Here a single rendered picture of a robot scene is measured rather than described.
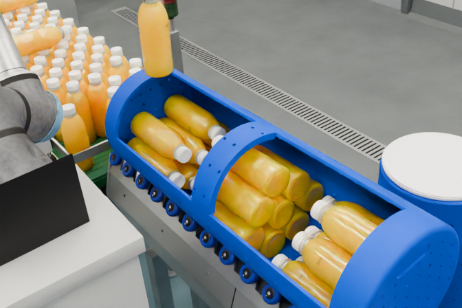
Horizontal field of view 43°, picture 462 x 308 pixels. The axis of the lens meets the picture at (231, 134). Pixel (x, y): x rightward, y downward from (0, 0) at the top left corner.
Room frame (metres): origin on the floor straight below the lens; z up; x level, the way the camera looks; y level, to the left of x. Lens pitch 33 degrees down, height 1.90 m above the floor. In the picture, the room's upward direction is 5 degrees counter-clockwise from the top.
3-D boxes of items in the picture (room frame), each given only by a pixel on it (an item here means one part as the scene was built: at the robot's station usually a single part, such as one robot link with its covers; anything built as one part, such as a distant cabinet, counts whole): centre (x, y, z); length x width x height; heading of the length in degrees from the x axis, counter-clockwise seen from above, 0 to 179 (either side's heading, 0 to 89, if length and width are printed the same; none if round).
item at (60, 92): (1.62, 0.54, 1.00); 0.07 x 0.07 x 0.19
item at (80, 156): (1.51, 0.30, 0.96); 0.40 x 0.01 x 0.03; 126
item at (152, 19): (1.30, 0.16, 1.36); 0.07 x 0.07 x 0.19
